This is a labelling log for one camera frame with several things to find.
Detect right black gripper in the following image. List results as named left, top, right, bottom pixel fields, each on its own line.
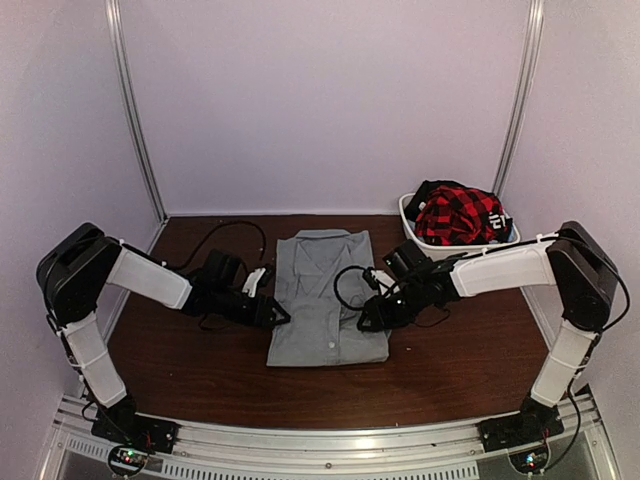
left=357, top=279, right=428, bottom=332

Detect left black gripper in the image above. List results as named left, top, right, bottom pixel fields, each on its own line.
left=213, top=285, right=291, bottom=328

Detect grey long sleeve shirt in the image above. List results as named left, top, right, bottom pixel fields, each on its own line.
left=266, top=229, right=389, bottom=368

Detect white plastic basket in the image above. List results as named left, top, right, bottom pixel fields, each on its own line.
left=398, top=192, right=522, bottom=260

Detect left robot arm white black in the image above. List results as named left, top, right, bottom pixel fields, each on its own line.
left=36, top=222, right=291, bottom=444

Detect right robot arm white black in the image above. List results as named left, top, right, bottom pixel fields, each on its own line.
left=357, top=221, right=622, bottom=442

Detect red black plaid shirt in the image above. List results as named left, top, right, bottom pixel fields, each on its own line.
left=414, top=185, right=503, bottom=247

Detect black shirt in basket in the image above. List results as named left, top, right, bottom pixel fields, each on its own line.
left=403, top=179, right=516, bottom=246

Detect right circuit board with leds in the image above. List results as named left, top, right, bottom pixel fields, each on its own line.
left=509, top=447, right=550, bottom=476

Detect circuit board with leds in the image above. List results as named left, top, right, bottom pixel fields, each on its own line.
left=509, top=447, right=550, bottom=476
left=107, top=445, right=149, bottom=477

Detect left circuit board with leds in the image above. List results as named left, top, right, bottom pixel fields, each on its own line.
left=107, top=445, right=149, bottom=477

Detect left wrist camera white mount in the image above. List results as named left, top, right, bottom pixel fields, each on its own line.
left=241, top=265, right=275, bottom=297

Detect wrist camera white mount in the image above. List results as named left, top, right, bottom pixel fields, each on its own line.
left=362, top=267, right=394, bottom=293
left=241, top=265, right=275, bottom=297

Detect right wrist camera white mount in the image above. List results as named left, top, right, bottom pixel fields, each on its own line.
left=362, top=267, right=394, bottom=293

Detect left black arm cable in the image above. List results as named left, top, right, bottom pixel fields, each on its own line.
left=164, top=222, right=268, bottom=271

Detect front aluminium rail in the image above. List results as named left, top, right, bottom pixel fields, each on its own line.
left=35, top=395, right=622, bottom=479

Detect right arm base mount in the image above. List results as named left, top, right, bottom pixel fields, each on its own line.
left=478, top=412, right=564, bottom=452

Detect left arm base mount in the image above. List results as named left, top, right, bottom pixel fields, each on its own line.
left=91, top=406, right=179, bottom=454

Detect left aluminium frame post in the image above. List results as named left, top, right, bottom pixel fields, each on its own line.
left=104, top=0, right=168, bottom=224

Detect aluminium frame post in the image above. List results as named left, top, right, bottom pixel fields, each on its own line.
left=104, top=0, right=168, bottom=224
left=492, top=0, right=545, bottom=197

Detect right aluminium frame post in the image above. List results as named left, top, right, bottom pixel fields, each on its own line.
left=492, top=0, right=545, bottom=197

